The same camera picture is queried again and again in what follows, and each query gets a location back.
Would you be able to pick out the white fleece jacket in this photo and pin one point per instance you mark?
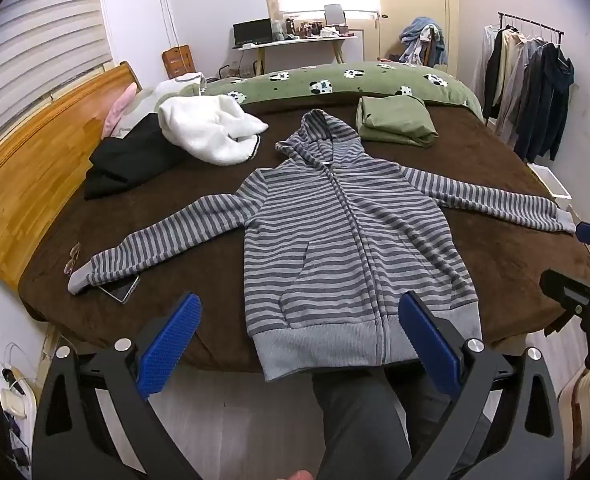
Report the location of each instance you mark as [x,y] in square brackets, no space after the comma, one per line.
[205,130]

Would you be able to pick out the brown bed blanket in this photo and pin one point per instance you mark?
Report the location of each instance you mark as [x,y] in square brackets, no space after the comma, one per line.
[185,285]

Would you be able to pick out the pink pillow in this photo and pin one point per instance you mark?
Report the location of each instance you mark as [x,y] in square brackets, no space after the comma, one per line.
[117,110]

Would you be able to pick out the person's left hand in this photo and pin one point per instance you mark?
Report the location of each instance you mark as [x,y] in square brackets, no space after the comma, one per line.
[302,475]

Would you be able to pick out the white hanging garment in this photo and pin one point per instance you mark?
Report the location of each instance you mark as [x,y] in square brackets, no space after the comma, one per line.
[487,60]

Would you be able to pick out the pale green pillow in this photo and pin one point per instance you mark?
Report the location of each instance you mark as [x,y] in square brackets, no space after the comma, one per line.
[180,87]

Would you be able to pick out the grey striped zip hoodie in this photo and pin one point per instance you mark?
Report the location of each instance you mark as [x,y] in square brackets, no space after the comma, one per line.
[325,240]

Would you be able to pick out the grey hanging coat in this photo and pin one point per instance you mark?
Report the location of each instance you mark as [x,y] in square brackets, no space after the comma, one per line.
[525,75]

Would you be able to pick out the folded olive green garment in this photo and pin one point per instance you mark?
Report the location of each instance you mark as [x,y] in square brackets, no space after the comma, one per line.
[397,120]

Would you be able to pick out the group of bottles on desk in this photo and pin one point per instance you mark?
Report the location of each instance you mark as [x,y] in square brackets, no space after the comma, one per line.
[307,29]

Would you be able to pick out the white plastic bin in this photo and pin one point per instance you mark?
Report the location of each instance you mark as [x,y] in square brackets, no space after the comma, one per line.
[552,182]

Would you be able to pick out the long dark hanging coat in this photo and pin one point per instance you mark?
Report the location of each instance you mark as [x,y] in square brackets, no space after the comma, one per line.
[537,110]

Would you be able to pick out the pile of clothes on chair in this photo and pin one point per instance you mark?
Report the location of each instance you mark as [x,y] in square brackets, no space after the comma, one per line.
[422,40]

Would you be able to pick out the black clothes rack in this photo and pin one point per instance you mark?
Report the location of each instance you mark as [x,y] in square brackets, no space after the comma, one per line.
[530,21]

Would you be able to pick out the wooden chair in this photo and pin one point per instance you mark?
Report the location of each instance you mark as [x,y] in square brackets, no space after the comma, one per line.
[179,62]

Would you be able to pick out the white desk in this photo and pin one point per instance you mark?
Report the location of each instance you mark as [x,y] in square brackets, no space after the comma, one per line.
[295,42]

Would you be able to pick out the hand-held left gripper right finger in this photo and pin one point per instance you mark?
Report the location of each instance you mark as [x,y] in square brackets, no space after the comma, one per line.
[430,347]

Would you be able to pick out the beige hanging coat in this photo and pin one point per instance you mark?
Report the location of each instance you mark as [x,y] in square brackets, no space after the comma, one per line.
[512,55]

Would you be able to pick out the smartphone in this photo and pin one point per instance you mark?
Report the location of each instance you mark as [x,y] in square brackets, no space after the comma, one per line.
[120,290]

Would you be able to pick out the person's grey trousers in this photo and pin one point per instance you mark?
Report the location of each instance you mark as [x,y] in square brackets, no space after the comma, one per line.
[360,425]

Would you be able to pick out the striped window blind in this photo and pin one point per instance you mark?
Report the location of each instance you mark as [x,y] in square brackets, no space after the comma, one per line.
[40,40]

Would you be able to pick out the wooden headboard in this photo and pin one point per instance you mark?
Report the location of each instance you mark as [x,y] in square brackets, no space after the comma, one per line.
[35,160]

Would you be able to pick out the green panda print blanket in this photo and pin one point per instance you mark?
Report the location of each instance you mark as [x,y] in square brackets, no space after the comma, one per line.
[375,80]

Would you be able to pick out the black hanging coat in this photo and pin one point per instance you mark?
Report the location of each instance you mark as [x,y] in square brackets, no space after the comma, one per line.
[497,70]

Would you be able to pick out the standing mirror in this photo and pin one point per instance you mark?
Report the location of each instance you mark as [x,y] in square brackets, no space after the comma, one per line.
[335,15]

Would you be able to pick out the navy hanging jacket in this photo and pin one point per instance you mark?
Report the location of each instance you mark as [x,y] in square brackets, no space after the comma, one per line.
[560,100]

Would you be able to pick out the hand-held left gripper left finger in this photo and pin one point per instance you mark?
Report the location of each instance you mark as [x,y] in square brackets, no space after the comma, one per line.
[167,347]

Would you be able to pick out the eyeglasses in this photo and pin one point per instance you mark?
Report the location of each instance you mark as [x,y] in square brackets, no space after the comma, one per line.
[72,260]

